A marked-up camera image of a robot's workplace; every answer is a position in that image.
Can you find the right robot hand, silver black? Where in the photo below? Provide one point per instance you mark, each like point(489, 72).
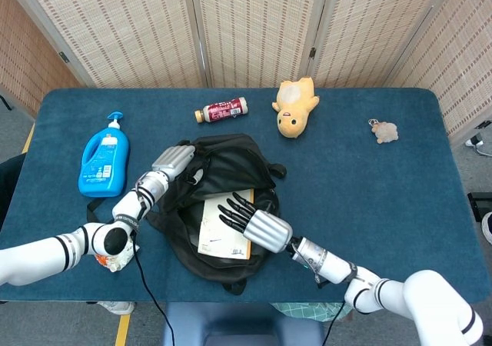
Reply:
point(267, 230)

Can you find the left robot hand, silver black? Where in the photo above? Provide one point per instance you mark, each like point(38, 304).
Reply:
point(173, 159)

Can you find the yellow white notebook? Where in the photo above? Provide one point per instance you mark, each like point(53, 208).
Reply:
point(219, 230)

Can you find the black backpack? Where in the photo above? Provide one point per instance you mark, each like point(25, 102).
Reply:
point(230, 161)

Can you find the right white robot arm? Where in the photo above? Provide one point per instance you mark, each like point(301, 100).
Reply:
point(430, 300)

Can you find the blue detergent pump bottle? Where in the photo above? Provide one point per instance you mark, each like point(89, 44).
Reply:
point(104, 161)

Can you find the drink bottle, maroon label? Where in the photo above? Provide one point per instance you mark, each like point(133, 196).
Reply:
point(225, 109)

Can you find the green checkered cloth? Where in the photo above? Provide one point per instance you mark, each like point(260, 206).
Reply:
point(307, 310)

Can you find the blue padded seat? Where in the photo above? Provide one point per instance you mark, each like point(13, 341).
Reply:
point(238, 323)

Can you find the orange white snack packet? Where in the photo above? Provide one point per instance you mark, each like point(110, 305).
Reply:
point(115, 263)

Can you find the yellow plush toy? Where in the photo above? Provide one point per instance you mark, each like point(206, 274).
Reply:
point(294, 107)

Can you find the blue felt table cover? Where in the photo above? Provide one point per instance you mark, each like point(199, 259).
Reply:
point(384, 177)

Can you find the woven folding screen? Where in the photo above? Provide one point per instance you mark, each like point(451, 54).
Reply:
point(130, 27)

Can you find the white sneaker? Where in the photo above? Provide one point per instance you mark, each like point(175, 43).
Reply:
point(115, 308)

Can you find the person in dark clothes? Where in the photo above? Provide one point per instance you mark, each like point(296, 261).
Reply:
point(7, 184)

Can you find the black box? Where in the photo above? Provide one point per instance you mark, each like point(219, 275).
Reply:
point(480, 205)

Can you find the grey shoe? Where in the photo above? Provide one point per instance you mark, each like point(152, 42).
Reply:
point(487, 228)

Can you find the white shoe, black trim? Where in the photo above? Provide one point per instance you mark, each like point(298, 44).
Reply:
point(473, 142)

